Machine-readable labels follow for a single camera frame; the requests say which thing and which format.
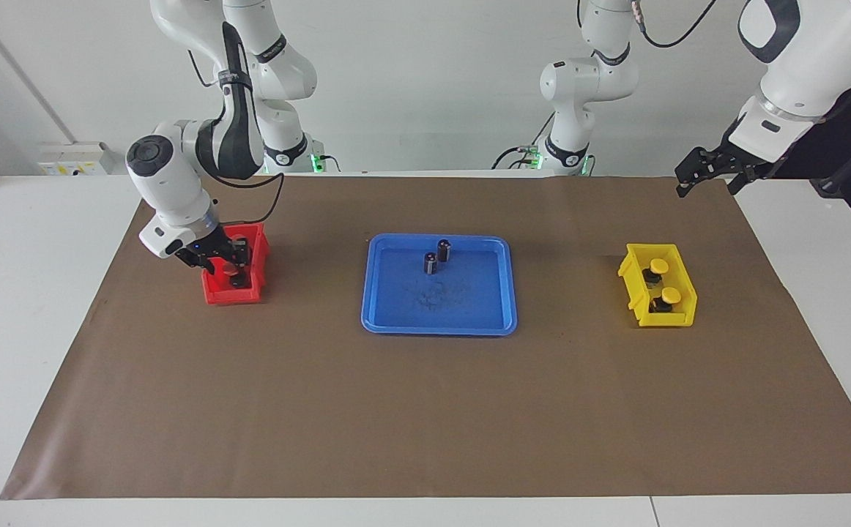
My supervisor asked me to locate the blue plastic tray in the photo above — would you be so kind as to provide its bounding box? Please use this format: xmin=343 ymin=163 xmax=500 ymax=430
xmin=361 ymin=233 xmax=519 ymax=337

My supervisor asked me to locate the red plastic bin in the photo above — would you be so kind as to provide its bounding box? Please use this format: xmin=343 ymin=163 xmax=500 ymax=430
xmin=201 ymin=223 xmax=271 ymax=306

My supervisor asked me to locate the yellow plastic bin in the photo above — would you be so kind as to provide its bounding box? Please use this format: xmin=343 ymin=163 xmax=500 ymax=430
xmin=617 ymin=243 xmax=698 ymax=328

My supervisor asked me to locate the brown paper mat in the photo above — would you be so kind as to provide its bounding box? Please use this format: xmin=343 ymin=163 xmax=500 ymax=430
xmin=0 ymin=174 xmax=851 ymax=500

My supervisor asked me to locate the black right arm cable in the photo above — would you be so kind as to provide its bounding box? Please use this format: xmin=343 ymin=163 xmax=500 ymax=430
xmin=198 ymin=172 xmax=285 ymax=226

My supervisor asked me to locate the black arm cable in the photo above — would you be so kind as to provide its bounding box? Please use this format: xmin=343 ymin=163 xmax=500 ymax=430
xmin=198 ymin=172 xmax=285 ymax=226
xmin=632 ymin=0 xmax=716 ymax=50

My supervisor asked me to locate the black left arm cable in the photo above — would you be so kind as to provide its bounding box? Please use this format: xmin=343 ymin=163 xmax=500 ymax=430
xmin=632 ymin=0 xmax=716 ymax=50

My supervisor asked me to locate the white wall socket box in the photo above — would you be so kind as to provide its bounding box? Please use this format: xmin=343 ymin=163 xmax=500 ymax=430
xmin=36 ymin=141 xmax=115 ymax=176

